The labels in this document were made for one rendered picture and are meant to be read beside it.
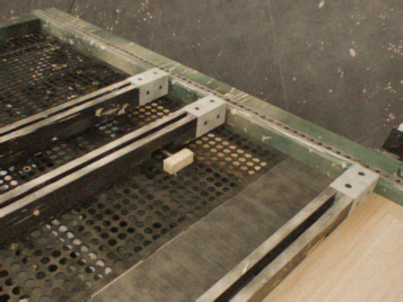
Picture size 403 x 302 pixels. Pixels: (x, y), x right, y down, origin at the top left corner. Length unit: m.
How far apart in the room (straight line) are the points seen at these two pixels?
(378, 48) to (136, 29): 1.40
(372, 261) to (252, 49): 1.57
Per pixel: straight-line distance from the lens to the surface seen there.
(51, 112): 1.24
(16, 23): 1.96
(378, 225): 1.09
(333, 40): 2.22
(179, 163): 1.11
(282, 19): 2.35
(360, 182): 1.09
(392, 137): 1.27
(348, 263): 0.98
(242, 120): 1.29
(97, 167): 1.02
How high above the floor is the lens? 2.04
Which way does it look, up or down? 52 degrees down
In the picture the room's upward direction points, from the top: 86 degrees counter-clockwise
